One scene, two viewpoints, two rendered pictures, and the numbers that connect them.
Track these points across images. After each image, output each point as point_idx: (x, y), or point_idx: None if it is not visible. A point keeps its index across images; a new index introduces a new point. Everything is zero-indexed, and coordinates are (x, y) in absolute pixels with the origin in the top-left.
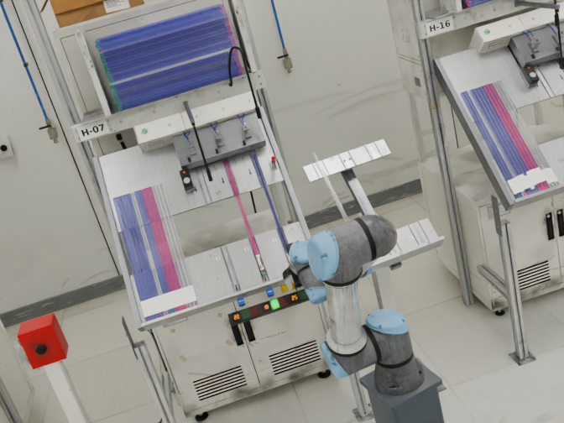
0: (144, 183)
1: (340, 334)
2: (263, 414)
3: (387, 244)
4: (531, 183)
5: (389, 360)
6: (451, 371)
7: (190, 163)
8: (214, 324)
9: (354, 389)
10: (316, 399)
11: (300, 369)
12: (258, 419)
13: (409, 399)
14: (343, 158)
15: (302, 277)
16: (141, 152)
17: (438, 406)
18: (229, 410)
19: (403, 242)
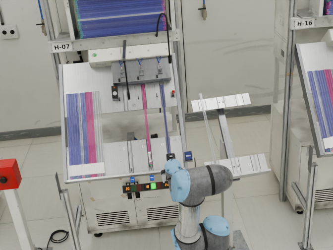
0: (88, 88)
1: (183, 230)
2: (136, 242)
3: (223, 188)
4: None
5: (212, 249)
6: (258, 244)
7: (119, 82)
8: (116, 183)
9: None
10: (170, 241)
11: (164, 220)
12: (132, 245)
13: None
14: (219, 100)
15: (170, 183)
16: (90, 67)
17: None
18: (115, 234)
19: (244, 166)
